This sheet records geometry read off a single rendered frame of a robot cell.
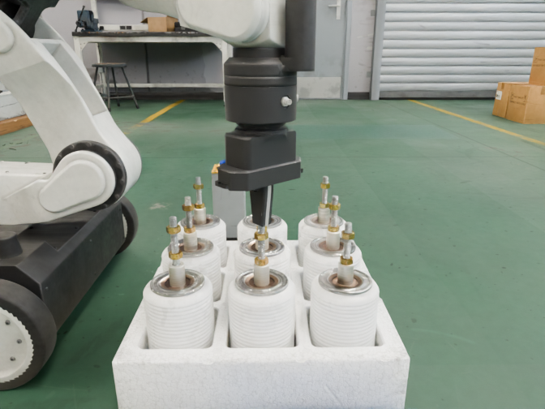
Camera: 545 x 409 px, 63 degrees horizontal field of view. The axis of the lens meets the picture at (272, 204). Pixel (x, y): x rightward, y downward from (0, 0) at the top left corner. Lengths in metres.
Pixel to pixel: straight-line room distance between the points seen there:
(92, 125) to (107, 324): 0.43
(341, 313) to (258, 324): 0.11
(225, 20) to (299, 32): 0.08
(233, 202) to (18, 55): 0.49
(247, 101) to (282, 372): 0.35
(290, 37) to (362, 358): 0.41
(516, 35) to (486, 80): 0.59
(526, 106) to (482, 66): 2.08
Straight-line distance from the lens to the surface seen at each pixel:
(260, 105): 0.51
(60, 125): 0.96
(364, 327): 0.64
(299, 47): 0.51
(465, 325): 1.08
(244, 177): 0.52
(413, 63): 5.90
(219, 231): 0.83
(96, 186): 0.92
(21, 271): 0.89
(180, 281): 0.63
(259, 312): 0.60
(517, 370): 0.99
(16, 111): 4.08
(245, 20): 0.50
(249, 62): 0.51
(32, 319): 0.85
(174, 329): 0.63
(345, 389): 0.65
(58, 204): 0.96
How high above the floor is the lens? 0.56
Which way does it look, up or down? 19 degrees down
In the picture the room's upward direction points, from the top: straight up
